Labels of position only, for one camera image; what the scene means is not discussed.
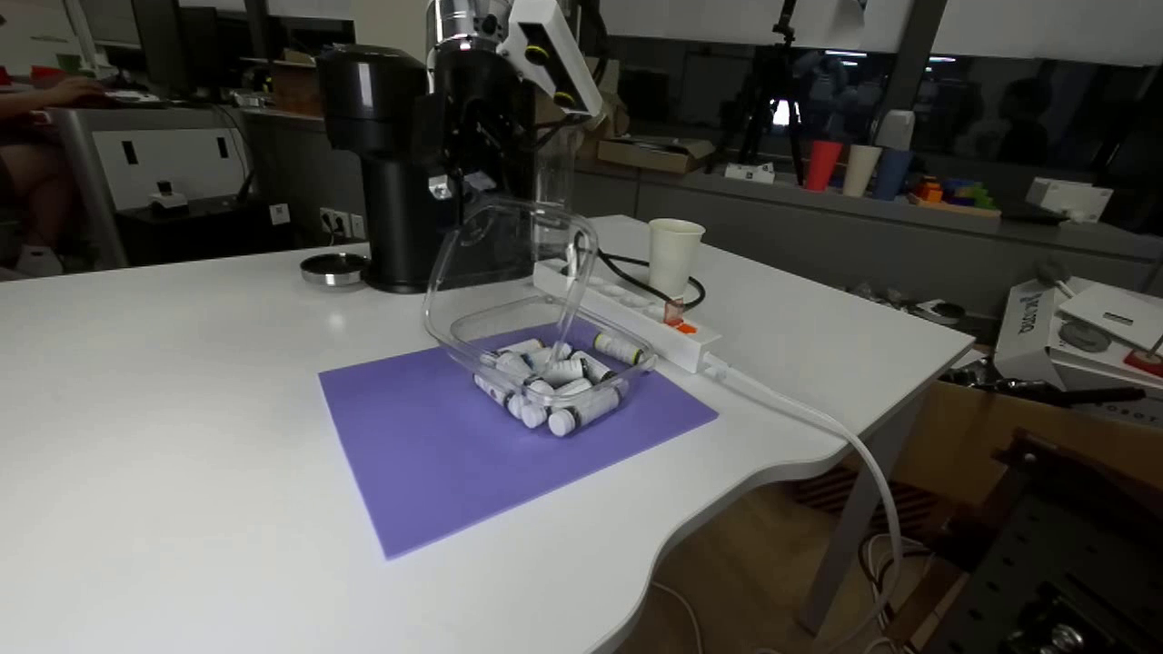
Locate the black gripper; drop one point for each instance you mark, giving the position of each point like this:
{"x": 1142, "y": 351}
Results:
{"x": 483, "y": 109}

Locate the clear plastic clamshell container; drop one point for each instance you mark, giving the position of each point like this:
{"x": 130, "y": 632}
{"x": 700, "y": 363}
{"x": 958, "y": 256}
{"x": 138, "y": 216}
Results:
{"x": 509, "y": 273}

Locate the black coffee machine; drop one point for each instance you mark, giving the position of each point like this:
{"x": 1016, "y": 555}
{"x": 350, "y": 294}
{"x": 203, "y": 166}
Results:
{"x": 374, "y": 183}

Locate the clear drinking glass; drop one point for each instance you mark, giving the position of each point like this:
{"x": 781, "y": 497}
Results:
{"x": 555, "y": 170}

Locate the round silver black disc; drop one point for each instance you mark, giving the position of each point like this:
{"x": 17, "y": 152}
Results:
{"x": 331, "y": 270}

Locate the flat cardboard box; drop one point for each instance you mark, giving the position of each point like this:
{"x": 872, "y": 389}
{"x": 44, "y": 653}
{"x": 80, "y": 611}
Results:
{"x": 654, "y": 153}

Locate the white paper cup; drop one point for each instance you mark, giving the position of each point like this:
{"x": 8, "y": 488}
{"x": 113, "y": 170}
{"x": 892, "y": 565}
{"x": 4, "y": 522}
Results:
{"x": 673, "y": 252}

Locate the purple rectangular mat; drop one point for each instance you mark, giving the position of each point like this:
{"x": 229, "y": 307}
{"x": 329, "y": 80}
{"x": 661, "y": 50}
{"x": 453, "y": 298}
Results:
{"x": 424, "y": 459}

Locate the white power strip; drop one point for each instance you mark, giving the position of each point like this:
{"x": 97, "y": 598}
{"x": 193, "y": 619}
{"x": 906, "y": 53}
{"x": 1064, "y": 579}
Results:
{"x": 700, "y": 348}

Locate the red cup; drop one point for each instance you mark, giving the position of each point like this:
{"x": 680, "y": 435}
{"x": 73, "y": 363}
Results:
{"x": 821, "y": 166}

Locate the grey low cabinet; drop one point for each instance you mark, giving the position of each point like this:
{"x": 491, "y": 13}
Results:
{"x": 847, "y": 240}

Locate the seated person in background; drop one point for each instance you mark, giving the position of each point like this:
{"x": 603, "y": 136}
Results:
{"x": 37, "y": 183}

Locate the blue cup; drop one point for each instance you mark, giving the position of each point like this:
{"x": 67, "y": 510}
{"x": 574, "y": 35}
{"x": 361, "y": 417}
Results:
{"x": 892, "y": 175}

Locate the colourful toy blocks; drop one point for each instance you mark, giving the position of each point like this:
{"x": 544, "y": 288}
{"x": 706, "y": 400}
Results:
{"x": 951, "y": 195}

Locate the grey table leg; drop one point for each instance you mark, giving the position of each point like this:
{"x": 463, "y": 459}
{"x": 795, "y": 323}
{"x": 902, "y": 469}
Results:
{"x": 847, "y": 522}

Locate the brown box under table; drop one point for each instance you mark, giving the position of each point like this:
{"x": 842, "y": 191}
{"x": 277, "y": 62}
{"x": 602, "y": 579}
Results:
{"x": 968, "y": 424}

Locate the white printed carton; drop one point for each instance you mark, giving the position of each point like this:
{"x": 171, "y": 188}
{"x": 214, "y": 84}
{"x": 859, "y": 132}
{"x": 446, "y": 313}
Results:
{"x": 1025, "y": 333}

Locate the small white box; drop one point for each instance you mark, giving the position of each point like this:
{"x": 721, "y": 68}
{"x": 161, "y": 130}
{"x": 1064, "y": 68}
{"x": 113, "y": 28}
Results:
{"x": 1070, "y": 201}

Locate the white box with red label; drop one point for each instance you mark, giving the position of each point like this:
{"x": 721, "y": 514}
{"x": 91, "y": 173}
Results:
{"x": 1113, "y": 333}

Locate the white wall outlet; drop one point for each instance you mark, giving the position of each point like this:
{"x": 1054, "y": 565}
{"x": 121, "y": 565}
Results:
{"x": 344, "y": 222}

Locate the black camera tripod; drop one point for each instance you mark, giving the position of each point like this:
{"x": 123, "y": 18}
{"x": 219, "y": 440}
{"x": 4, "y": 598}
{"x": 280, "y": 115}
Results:
{"x": 775, "y": 84}

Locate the black perforated metal frame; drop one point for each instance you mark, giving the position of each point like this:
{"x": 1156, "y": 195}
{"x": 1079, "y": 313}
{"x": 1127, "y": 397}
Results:
{"x": 1065, "y": 567}

